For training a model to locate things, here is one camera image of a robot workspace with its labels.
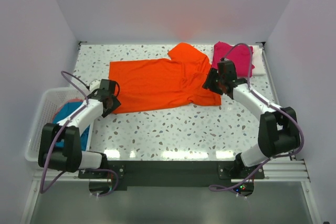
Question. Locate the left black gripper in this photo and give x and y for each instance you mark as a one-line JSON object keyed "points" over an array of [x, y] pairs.
{"points": [[115, 104]]}

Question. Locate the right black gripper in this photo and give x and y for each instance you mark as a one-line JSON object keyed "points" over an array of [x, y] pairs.
{"points": [[208, 84]]}

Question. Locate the orange t-shirt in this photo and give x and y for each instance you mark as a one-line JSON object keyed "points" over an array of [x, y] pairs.
{"points": [[164, 83]]}

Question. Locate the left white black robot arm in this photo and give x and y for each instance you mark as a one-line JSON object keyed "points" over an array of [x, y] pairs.
{"points": [[71, 158]]}

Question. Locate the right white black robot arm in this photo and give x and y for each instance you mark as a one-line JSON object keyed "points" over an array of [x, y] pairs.
{"points": [[278, 131]]}

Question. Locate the pink garment in basket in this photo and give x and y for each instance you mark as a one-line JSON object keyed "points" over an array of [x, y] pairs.
{"points": [[66, 109]]}

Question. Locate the folded magenta t-shirt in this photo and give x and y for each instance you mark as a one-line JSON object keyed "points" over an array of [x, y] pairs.
{"points": [[240, 56]]}

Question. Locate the folded white t-shirt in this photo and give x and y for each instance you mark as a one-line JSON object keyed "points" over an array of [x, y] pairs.
{"points": [[257, 61]]}

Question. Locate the blue t-shirt in basket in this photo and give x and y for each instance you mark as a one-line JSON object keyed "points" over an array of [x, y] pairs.
{"points": [[84, 136]]}

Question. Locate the white plastic laundry basket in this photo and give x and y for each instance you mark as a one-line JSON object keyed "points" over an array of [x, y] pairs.
{"points": [[51, 101]]}

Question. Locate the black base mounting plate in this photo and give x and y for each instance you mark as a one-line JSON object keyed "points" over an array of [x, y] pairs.
{"points": [[215, 175]]}

